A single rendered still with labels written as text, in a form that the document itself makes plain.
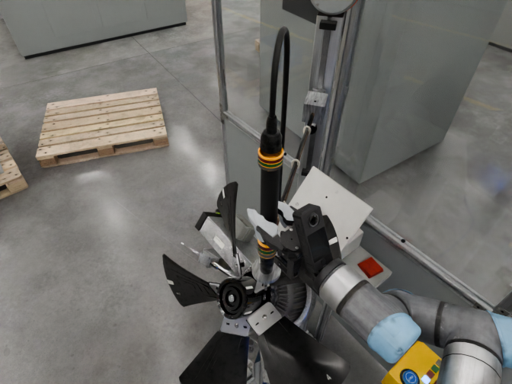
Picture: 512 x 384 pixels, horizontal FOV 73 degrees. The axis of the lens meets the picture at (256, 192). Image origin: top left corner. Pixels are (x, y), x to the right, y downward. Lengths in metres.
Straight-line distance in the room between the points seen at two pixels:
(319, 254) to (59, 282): 2.43
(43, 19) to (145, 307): 4.63
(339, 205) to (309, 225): 0.61
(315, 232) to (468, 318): 0.27
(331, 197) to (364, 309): 0.66
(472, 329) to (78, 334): 2.29
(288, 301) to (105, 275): 1.83
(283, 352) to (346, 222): 0.44
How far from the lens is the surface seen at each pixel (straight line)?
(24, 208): 3.54
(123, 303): 2.59
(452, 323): 0.66
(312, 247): 0.60
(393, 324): 0.59
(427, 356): 1.27
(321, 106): 1.19
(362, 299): 0.59
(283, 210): 0.69
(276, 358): 1.05
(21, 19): 6.13
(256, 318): 1.08
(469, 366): 0.61
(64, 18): 6.18
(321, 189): 1.22
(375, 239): 1.66
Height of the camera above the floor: 2.16
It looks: 45 degrees down
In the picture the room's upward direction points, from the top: straight up
